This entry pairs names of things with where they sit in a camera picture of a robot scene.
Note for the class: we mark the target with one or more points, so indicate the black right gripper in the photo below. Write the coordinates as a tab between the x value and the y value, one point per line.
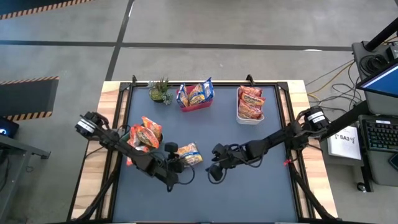
228	155

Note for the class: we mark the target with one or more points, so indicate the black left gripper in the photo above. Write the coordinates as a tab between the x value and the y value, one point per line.
174	169

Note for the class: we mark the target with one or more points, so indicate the orange chicken ramen pack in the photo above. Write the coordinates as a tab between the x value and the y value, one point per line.
153	125
133	138
146	137
129	161

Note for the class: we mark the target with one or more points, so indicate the red beef ramen pack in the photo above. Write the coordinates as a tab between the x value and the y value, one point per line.
248	111
253	100
250	91

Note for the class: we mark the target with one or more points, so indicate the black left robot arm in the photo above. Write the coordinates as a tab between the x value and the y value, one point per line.
124	146

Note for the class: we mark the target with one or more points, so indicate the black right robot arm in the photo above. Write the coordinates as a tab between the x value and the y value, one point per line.
273	137

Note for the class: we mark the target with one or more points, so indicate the white plastic bin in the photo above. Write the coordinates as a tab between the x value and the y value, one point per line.
248	121

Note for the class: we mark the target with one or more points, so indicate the pink plastic bin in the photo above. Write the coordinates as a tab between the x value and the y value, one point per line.
192	108

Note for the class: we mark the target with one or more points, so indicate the small potted succulent plant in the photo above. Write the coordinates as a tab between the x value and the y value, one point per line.
158	93

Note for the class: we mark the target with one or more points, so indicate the white SA3 sign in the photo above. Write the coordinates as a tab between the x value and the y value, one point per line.
345	143

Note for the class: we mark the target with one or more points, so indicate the black diagonal stand beam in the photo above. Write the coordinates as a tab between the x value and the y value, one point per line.
345	119

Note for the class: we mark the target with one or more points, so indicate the black caster wheel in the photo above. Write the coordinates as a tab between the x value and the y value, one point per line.
361	187

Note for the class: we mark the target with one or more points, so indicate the grey computer cart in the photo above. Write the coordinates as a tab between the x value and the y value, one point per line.
381	171

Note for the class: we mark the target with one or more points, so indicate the black backlit keyboard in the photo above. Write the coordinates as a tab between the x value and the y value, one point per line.
382	135

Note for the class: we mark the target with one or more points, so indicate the grey metal desk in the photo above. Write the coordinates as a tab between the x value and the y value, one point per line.
12	174

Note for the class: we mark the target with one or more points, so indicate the black hazard-striped floor mat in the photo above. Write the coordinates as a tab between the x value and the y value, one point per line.
25	4
28	99

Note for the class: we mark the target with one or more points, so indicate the computer monitor blue screen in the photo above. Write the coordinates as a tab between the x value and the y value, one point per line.
382	82

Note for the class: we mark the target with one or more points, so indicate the black device blue light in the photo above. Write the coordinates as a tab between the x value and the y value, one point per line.
7	127

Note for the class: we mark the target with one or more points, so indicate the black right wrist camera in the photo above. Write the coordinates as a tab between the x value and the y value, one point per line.
215	172

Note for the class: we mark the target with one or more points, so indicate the black aluminium table frame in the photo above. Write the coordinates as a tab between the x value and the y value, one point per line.
217	83

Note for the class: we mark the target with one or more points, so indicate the black camera stand pole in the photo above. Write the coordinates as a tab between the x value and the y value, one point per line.
384	32

